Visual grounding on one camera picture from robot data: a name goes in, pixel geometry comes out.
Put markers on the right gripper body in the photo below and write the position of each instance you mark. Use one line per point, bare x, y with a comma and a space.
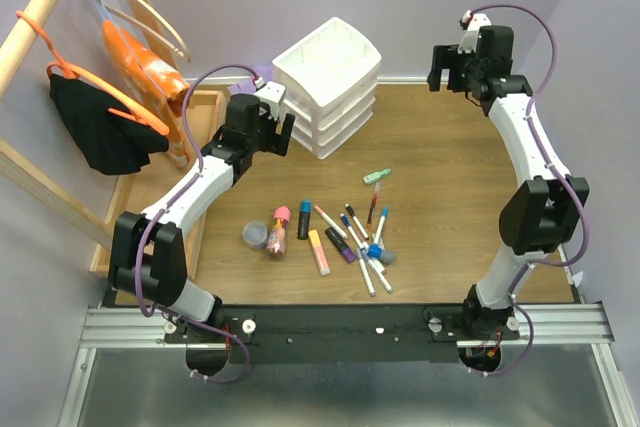
455, 63

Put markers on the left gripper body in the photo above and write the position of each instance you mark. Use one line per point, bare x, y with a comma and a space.
269, 140

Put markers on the white plastic drawer organizer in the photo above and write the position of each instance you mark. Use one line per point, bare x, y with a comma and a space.
330, 76

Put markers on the pink cap crayon bottle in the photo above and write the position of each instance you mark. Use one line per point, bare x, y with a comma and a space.
276, 241

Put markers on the clear round jar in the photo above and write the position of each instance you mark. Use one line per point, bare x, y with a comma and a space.
255, 235

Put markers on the black blue cap highlighter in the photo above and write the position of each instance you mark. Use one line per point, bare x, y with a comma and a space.
304, 219

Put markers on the orange pink highlighter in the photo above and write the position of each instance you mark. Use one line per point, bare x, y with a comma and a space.
319, 253

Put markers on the black purple cap highlighter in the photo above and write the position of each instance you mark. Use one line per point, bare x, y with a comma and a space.
340, 244

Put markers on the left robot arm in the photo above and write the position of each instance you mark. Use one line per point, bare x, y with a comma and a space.
148, 255

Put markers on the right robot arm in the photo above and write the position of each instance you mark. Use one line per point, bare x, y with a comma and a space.
543, 212

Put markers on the pink cap white marker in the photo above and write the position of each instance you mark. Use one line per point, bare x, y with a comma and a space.
330, 222

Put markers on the black cap whiteboard marker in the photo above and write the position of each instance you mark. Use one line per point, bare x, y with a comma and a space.
359, 225

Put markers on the red gel pen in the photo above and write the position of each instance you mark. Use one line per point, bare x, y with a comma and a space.
375, 195

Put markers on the orange white garment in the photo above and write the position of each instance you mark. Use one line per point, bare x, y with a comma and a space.
171, 81

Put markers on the wooden hanger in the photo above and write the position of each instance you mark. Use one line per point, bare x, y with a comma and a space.
180, 50

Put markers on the light blue acrylic marker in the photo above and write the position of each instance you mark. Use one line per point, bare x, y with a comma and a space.
381, 225

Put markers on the orange hanger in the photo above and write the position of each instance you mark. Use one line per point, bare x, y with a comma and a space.
133, 110

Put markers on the brown cap white marker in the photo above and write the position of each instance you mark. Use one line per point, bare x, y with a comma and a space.
377, 268

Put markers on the grey blue cap glue bottle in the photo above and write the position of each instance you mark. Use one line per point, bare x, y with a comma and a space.
386, 257

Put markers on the black garment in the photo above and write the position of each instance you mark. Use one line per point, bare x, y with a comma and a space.
111, 144

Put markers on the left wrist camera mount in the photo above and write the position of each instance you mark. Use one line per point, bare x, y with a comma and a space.
272, 94

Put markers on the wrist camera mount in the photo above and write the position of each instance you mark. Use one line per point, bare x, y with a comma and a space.
471, 24
272, 94

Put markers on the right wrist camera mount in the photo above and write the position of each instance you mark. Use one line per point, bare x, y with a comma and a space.
471, 24

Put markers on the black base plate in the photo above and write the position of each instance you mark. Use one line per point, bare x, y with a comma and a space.
375, 332

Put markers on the blue wire hanger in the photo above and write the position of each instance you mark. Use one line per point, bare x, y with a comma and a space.
106, 15

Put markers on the aluminium rail frame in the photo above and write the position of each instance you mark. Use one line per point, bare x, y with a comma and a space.
136, 371

